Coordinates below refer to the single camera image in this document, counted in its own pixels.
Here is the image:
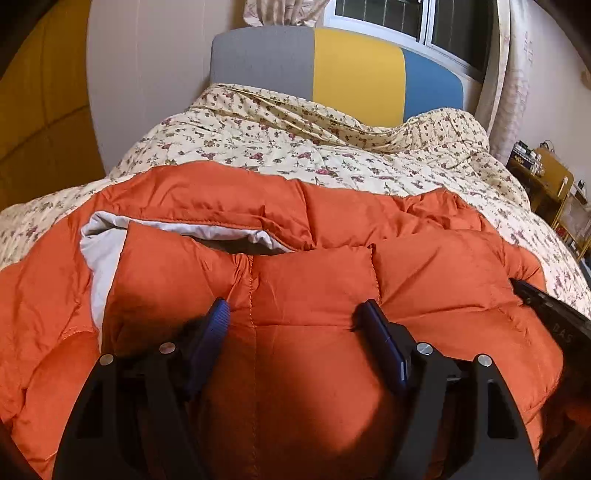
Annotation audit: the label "window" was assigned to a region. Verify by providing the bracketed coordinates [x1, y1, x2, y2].
[323, 0, 498, 85]

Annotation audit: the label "white curtain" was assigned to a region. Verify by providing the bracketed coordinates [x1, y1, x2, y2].
[475, 0, 557, 163]

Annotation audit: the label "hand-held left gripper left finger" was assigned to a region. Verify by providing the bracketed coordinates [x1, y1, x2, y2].
[52, 298, 232, 480]

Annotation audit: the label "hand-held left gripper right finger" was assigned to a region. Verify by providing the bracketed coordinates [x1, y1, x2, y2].
[353, 299, 541, 480]

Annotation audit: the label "floral quilt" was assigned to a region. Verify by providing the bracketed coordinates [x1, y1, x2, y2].
[0, 83, 591, 320]

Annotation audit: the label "grey yellow blue headboard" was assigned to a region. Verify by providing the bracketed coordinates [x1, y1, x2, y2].
[210, 25, 466, 126]

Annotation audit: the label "yellow bedside table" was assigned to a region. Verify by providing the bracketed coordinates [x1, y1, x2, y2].
[507, 141, 591, 261]

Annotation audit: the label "orange puffer jacket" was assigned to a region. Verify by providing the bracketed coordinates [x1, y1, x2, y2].
[0, 161, 570, 480]

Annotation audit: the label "floral curtain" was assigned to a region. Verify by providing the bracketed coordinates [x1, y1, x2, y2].
[242, 0, 331, 27]

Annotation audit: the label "yellow wardrobe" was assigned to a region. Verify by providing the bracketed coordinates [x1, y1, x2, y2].
[0, 0, 108, 214]

